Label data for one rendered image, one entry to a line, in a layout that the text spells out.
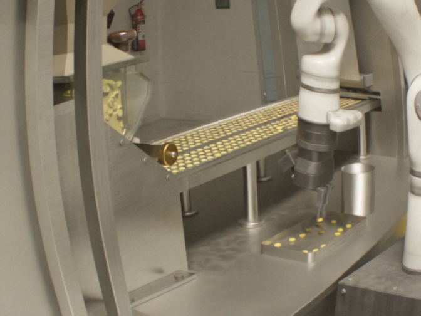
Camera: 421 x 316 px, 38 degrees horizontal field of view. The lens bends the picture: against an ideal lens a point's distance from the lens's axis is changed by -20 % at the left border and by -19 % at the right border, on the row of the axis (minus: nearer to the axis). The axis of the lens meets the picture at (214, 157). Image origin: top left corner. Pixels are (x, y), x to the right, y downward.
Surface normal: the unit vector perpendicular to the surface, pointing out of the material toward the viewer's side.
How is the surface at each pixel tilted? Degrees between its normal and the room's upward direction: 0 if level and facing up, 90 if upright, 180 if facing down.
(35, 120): 90
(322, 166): 96
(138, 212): 90
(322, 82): 96
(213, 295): 0
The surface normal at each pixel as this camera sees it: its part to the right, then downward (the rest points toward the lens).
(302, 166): -0.62, -0.11
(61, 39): -0.59, 0.23
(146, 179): 0.80, 0.09
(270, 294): -0.07, -0.97
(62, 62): -0.45, -0.56
